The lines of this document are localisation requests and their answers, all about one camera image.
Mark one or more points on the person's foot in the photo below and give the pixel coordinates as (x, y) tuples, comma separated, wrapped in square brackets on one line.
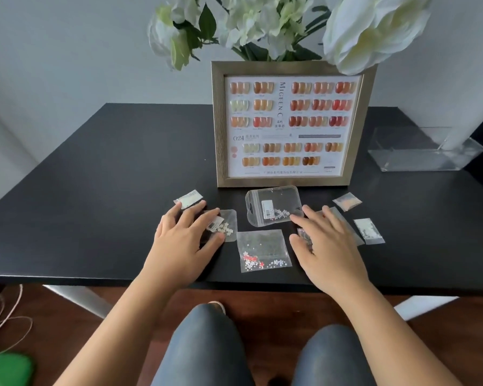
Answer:
[(217, 306)]

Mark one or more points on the person's left little finger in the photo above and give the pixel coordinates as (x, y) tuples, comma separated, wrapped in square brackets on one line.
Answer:
[(163, 225)]

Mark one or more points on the person's right middle finger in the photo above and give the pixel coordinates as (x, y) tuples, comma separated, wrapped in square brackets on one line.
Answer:
[(317, 220)]

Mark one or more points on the white table leg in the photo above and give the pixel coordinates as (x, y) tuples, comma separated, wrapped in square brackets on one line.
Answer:
[(424, 307), (80, 299)]

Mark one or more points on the small bag of white beads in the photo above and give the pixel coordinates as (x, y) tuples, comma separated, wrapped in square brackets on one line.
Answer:
[(369, 231)]

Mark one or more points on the labelled clear bag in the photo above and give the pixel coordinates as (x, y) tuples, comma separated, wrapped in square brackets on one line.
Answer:
[(227, 227), (271, 204)]

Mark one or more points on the person's leg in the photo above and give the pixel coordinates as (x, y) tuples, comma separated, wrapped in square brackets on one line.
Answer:
[(205, 349), (330, 357)]

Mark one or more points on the person's left thumb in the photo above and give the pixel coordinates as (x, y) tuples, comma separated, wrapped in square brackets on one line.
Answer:
[(214, 245)]

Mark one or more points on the person's right thumb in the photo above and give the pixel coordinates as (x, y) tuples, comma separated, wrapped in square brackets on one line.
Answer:
[(300, 245)]

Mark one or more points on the person's right hand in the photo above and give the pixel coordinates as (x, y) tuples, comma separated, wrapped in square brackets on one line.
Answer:
[(334, 261)]

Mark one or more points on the person's right leg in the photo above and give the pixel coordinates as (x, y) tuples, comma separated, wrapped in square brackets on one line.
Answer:
[(330, 357)]

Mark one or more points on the person's left forearm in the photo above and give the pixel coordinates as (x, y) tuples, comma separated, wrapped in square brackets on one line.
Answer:
[(124, 329)]

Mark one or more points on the small bag of white glitter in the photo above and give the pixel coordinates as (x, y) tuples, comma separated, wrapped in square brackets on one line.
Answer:
[(188, 198)]

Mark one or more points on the large white artificial flower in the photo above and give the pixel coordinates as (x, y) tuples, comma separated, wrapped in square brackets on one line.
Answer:
[(370, 32)]

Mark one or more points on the person's right forearm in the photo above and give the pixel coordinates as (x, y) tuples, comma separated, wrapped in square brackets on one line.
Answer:
[(390, 337)]

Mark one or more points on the framed nail colour chart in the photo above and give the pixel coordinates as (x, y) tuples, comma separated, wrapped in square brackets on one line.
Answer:
[(289, 124)]

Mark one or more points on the flat bag, red white beads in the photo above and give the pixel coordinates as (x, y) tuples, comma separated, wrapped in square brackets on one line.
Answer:
[(263, 249)]

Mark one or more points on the clear bag with dark beads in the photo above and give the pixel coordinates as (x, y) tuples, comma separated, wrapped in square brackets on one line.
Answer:
[(348, 225)]

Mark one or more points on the white artificial flower bouquet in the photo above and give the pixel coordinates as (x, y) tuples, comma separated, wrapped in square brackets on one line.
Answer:
[(249, 24)]

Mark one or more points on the labelled clear bag, pale beads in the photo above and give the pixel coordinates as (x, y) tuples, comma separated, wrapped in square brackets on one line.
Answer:
[(271, 204)]

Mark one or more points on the small bag of orange powder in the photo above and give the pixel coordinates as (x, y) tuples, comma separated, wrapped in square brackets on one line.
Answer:
[(347, 201)]

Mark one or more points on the person's right little finger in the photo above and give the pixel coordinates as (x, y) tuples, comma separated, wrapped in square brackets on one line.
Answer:
[(347, 235)]

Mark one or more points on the clear acrylic box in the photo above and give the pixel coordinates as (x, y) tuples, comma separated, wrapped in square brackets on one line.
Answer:
[(422, 154)]

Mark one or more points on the green object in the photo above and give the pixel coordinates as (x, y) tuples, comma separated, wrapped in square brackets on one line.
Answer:
[(6, 369)]

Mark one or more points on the person's left hand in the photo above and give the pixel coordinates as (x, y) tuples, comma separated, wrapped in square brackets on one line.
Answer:
[(177, 253)]

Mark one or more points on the person's left leg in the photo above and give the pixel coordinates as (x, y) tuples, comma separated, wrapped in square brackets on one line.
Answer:
[(205, 349)]

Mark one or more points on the person's left middle finger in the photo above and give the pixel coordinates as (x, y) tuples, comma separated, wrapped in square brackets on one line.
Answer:
[(194, 213)]

